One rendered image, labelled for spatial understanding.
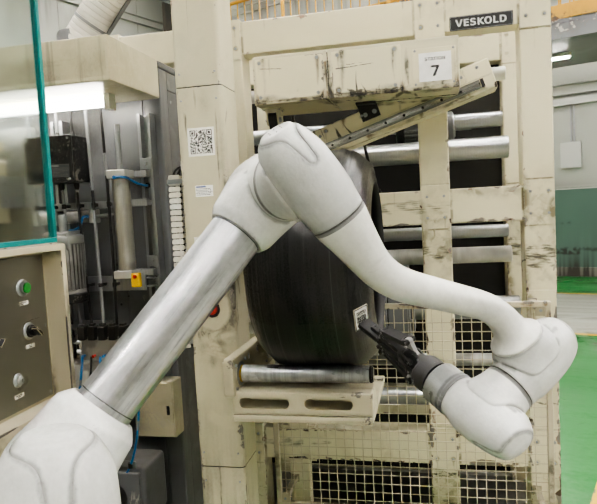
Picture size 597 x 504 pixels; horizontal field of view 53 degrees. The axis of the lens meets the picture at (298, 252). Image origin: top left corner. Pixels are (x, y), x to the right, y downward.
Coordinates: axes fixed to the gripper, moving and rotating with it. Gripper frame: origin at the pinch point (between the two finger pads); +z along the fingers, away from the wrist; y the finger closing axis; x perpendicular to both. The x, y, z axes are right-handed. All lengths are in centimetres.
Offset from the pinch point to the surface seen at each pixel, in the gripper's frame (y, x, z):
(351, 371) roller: 15.2, -3.7, 6.0
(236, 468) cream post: 44, -35, 23
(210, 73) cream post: -48, 1, 63
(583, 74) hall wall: 267, 786, 486
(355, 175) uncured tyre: -26.8, 14.4, 20.9
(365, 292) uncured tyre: -7.2, 2.2, 4.6
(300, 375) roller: 15.9, -13.7, 14.1
